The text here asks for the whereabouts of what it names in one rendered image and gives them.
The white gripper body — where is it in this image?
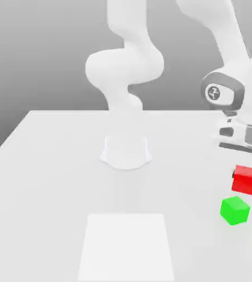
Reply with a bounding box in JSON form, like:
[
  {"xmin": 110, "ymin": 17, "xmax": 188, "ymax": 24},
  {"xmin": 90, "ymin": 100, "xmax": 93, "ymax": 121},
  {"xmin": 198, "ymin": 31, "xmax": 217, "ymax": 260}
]
[{"xmin": 213, "ymin": 139, "xmax": 252, "ymax": 166}]

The small red cube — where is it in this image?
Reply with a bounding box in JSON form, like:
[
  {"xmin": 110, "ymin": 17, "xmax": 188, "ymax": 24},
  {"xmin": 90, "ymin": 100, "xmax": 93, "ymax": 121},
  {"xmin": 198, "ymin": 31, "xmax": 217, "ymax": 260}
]
[{"xmin": 231, "ymin": 165, "xmax": 252, "ymax": 196}]

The small green cube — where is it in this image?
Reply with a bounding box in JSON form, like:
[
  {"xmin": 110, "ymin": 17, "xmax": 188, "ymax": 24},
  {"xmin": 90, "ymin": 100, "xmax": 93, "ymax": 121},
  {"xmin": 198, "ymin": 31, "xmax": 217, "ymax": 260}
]
[{"xmin": 220, "ymin": 196, "xmax": 251, "ymax": 226}]

